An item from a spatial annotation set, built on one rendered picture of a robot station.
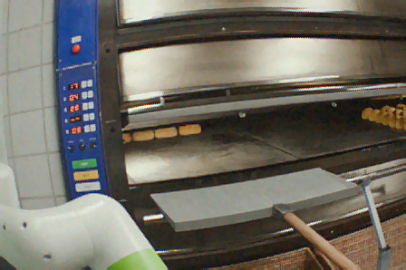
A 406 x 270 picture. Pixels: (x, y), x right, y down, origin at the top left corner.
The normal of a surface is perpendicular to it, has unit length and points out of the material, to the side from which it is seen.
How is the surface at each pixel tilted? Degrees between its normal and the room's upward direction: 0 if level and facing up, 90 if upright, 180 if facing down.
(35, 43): 90
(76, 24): 90
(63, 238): 73
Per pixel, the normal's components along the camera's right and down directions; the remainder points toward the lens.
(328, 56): 0.20, -0.22
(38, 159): 0.24, 0.12
